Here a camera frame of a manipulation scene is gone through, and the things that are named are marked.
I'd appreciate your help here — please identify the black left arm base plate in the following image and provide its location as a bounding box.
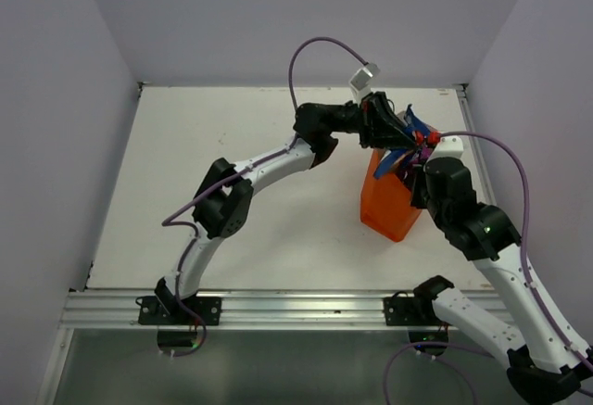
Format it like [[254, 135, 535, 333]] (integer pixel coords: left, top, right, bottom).
[[135, 296, 222, 326]]

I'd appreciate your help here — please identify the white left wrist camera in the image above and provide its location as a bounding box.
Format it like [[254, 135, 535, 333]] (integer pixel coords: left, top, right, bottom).
[[348, 63, 380, 103]]

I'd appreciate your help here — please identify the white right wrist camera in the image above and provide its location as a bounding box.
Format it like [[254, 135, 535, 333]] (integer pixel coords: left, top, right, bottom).
[[425, 132, 464, 162]]

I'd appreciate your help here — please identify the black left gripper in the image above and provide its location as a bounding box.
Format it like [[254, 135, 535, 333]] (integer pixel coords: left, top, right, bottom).
[[329, 93, 419, 151]]

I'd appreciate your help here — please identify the magenta purple snack bag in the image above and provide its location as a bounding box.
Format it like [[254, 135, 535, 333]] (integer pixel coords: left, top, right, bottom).
[[413, 146, 434, 165]]

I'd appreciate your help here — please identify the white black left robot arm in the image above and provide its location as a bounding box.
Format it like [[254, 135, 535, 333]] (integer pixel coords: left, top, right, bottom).
[[155, 92, 431, 324]]

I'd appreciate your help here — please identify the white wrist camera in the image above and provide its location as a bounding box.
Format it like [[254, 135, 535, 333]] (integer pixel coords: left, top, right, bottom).
[[348, 63, 380, 103], [425, 132, 464, 162]]

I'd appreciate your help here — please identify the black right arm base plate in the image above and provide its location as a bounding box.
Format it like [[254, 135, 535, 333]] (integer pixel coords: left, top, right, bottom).
[[383, 291, 443, 326]]

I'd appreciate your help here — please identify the front aluminium rail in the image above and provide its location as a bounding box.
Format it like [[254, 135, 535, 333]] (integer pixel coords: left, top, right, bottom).
[[59, 289, 393, 331]]

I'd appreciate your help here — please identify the orange paper bag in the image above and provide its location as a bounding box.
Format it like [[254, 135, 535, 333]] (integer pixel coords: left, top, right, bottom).
[[360, 148, 421, 242]]

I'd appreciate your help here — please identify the blue white snack bag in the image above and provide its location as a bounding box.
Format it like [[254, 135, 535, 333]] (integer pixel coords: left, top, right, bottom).
[[372, 104, 433, 184]]

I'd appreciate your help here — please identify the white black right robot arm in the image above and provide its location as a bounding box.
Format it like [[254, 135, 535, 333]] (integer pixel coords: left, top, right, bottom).
[[412, 157, 592, 404]]

